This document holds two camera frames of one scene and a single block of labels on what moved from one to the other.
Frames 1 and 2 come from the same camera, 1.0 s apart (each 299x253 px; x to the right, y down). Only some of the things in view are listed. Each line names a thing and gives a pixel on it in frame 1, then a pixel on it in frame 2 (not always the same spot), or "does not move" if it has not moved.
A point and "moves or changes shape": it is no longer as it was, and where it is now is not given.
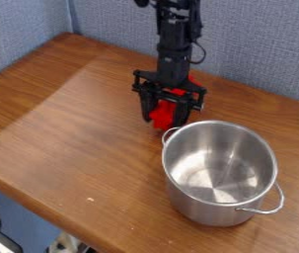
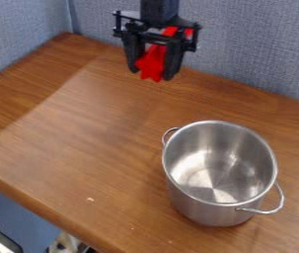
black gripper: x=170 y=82 to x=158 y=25
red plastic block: x=163 y=114 moves or changes shape
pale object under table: x=65 y=244 does not move
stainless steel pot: x=221 y=167 does not move
